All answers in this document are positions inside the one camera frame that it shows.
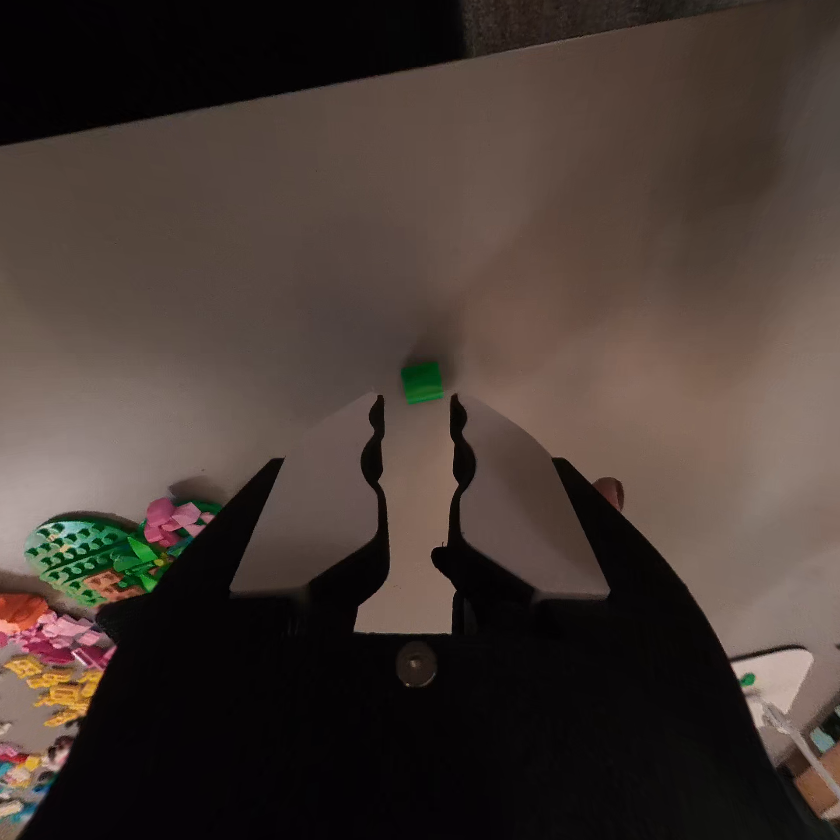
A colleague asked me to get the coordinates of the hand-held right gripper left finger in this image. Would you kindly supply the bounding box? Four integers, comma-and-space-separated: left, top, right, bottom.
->
230, 392, 390, 599

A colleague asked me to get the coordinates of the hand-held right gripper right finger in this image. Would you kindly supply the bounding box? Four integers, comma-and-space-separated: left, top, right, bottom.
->
449, 392, 612, 600

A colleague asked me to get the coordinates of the green smooth tile brick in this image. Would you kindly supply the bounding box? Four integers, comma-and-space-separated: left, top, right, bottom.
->
400, 361, 445, 406

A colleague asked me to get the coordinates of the green plant brick model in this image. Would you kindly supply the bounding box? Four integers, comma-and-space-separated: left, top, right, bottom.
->
24, 497, 224, 608

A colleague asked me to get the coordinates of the wooden book stand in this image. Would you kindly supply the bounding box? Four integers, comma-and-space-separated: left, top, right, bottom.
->
730, 646, 840, 795

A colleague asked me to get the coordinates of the pile of assorted colourful bricks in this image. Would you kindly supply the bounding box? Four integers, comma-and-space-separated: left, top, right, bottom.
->
0, 607, 119, 821

